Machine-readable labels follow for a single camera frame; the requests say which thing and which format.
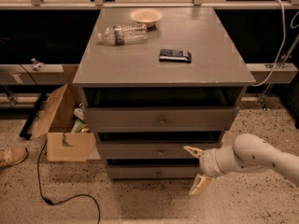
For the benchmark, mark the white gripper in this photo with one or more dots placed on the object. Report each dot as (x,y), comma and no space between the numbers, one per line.
(207,163)

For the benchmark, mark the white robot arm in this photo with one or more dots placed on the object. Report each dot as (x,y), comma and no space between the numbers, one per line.
(249,153)

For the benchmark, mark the grey top drawer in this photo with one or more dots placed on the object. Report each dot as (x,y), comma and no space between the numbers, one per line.
(136,120)

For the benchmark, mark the grey drawer cabinet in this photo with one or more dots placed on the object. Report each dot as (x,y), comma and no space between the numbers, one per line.
(131,76)

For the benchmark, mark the open cardboard box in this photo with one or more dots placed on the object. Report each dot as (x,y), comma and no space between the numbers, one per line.
(55,121)

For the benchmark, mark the dark blue snack packet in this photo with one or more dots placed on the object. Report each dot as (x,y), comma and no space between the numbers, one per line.
(171,55)

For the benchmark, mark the green packet in box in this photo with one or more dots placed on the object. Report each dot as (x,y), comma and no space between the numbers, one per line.
(79,125)

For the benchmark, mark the white bottle in box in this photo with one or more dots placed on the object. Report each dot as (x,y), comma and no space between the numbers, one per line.
(79,113)

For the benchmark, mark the clear plastic water bottle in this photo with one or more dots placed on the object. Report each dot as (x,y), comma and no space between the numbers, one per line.
(119,35)

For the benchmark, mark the white bowl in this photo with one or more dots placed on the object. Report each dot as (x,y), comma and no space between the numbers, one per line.
(148,16)

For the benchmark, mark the tan shoe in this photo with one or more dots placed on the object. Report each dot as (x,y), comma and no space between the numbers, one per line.
(12,156)

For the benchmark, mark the small clear object on ledge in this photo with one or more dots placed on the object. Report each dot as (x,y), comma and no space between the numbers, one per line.
(36,65)

